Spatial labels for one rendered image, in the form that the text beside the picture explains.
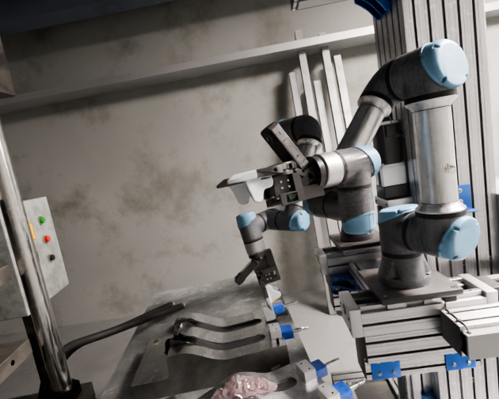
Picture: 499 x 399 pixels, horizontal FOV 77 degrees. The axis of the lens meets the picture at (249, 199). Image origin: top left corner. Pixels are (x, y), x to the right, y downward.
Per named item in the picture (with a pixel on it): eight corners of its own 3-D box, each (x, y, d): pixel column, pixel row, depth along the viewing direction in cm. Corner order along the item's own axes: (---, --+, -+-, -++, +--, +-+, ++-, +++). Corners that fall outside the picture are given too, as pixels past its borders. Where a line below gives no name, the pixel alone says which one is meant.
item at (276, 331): (307, 331, 110) (305, 316, 109) (311, 339, 105) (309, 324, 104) (270, 338, 109) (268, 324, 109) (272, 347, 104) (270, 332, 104)
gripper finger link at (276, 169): (262, 176, 56) (296, 169, 61) (260, 168, 56) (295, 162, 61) (247, 180, 59) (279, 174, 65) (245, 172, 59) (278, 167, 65)
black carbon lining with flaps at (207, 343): (261, 322, 120) (257, 298, 118) (267, 347, 104) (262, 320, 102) (170, 340, 118) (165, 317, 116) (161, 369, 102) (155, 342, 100)
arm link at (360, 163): (386, 180, 70) (382, 141, 69) (347, 189, 66) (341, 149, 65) (360, 180, 77) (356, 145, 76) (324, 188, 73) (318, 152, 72)
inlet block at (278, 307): (298, 305, 120) (294, 292, 120) (301, 310, 115) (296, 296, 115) (265, 317, 119) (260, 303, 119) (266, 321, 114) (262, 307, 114)
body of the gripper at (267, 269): (281, 281, 114) (271, 249, 113) (259, 289, 113) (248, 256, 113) (279, 276, 121) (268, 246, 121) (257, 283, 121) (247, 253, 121)
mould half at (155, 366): (277, 327, 127) (272, 296, 125) (291, 370, 101) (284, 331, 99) (153, 353, 124) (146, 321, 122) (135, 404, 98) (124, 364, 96)
